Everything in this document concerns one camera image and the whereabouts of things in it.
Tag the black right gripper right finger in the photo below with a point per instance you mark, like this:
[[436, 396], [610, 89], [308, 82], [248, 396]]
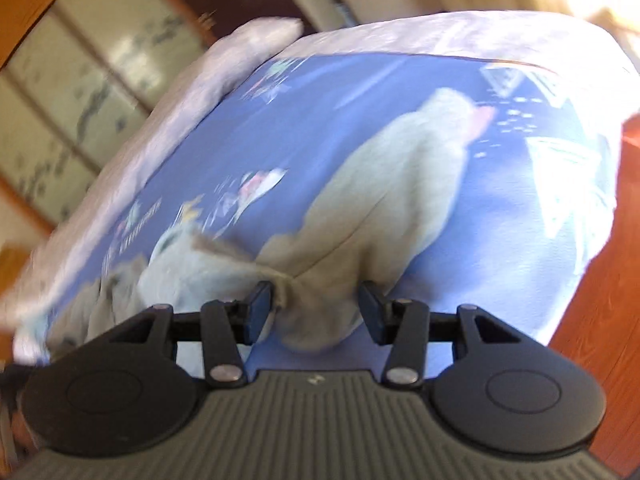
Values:
[[402, 324]]

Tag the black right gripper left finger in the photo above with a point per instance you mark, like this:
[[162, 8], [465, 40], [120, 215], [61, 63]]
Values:
[[227, 325]]

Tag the grey sweat pants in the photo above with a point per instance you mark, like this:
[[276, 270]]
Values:
[[385, 205]]

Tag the blue patterned bed sheet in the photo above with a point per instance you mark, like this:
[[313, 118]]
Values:
[[535, 205]]

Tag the lilac floral quilt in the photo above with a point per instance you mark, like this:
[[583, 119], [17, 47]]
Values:
[[554, 42]]

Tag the wooden wardrobe with glass panels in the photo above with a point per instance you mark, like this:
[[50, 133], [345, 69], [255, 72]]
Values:
[[78, 86]]

